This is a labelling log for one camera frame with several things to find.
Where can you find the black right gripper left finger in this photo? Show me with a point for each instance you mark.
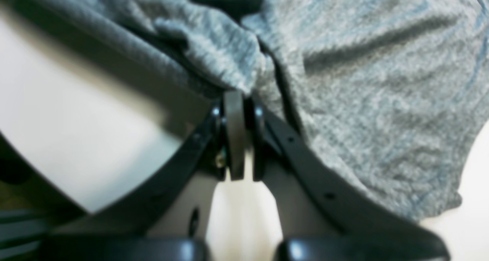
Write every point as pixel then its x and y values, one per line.
pixel 166 217

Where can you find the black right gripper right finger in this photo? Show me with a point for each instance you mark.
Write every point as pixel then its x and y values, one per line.
pixel 323 217

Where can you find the grey t-shirt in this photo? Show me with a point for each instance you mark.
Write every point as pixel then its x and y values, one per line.
pixel 391 94

